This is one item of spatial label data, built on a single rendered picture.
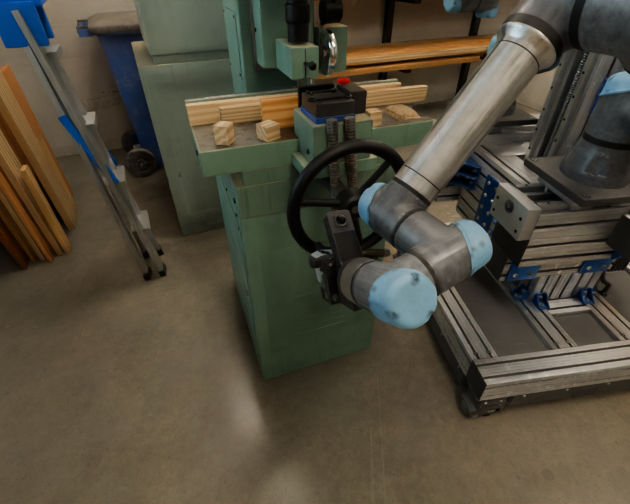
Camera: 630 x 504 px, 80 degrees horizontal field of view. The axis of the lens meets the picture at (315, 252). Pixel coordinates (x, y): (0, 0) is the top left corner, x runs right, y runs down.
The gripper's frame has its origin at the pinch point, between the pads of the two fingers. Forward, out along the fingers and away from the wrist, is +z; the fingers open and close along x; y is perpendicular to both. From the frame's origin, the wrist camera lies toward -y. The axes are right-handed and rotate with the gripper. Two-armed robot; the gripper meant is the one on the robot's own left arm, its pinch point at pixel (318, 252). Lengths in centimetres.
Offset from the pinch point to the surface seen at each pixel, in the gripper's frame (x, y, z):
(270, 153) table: -3.3, -22.7, 14.1
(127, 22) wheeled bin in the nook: -36, -121, 175
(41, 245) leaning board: -97, -6, 143
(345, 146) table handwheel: 6.9, -20.2, -5.7
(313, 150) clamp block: 3.8, -21.2, 4.2
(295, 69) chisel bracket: 6.8, -41.5, 16.7
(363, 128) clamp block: 15.3, -24.2, 2.4
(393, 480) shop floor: 17, 76, 17
